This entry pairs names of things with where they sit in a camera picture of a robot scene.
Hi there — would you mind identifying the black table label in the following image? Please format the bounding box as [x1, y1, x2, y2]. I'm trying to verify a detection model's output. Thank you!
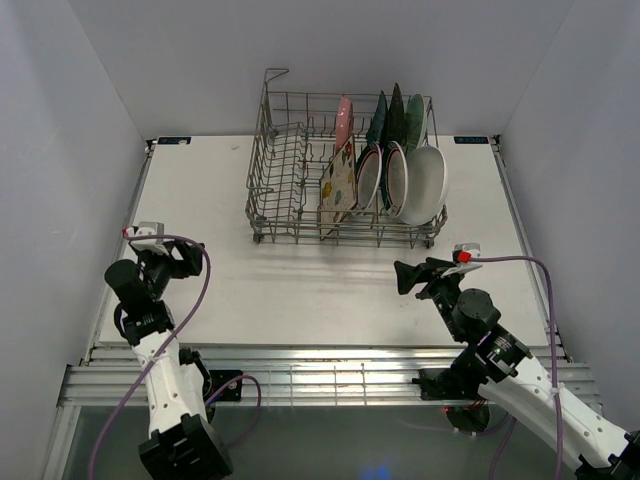
[453, 136, 490, 145]
[157, 136, 191, 145]

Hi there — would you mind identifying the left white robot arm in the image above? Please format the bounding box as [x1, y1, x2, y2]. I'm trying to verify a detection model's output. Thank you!
[104, 234, 233, 479]

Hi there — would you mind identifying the cream floral square plate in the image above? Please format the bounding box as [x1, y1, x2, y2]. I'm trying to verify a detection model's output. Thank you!
[319, 135, 357, 239]

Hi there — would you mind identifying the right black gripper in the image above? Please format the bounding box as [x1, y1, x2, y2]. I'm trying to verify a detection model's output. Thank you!
[393, 256, 465, 342]

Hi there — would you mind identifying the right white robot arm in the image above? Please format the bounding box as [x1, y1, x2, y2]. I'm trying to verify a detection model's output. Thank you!
[394, 249, 639, 479]

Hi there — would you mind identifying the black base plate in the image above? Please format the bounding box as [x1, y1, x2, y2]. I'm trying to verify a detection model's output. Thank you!
[205, 369, 244, 404]
[411, 367, 489, 401]

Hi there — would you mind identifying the pale green plate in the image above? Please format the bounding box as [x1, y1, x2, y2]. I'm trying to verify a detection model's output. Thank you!
[404, 94, 427, 154]

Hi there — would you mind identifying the right black table label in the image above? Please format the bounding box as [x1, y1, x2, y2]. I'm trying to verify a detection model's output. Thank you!
[453, 136, 490, 145]

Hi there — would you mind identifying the aluminium rail frame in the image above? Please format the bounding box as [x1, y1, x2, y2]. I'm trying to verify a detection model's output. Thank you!
[55, 134, 625, 480]

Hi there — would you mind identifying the grey wire dish rack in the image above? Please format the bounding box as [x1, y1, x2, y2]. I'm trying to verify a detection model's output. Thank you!
[245, 68, 448, 248]

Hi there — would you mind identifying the pink dotted scalloped plate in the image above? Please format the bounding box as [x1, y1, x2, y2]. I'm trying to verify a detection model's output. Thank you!
[334, 96, 354, 153]

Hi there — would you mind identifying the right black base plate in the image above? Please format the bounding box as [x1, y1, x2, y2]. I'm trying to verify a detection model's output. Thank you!
[411, 367, 489, 401]

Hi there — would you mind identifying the black floral square plate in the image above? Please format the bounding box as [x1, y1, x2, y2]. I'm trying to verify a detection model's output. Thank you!
[381, 83, 406, 147]

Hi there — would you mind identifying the teal square plate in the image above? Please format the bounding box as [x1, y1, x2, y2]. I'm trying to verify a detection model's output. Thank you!
[365, 91, 388, 146]

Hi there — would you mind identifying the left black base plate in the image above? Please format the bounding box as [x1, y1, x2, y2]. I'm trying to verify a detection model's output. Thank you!
[205, 369, 244, 404]

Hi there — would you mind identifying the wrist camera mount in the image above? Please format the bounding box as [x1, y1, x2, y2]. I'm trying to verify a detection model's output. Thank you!
[442, 242, 482, 277]
[122, 221, 168, 255]

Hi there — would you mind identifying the round plate teal red rim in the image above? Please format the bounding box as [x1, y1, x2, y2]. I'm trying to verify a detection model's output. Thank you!
[380, 141, 408, 218]

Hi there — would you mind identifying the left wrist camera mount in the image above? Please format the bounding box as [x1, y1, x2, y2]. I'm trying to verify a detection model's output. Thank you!
[122, 221, 168, 255]

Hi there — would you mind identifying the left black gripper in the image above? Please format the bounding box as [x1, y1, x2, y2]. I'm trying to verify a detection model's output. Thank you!
[137, 240, 204, 301]

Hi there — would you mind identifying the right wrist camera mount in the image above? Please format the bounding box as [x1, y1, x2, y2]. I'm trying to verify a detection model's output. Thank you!
[442, 242, 482, 277]

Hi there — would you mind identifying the left black table label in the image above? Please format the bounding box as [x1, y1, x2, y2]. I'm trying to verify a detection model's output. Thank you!
[157, 136, 191, 145]

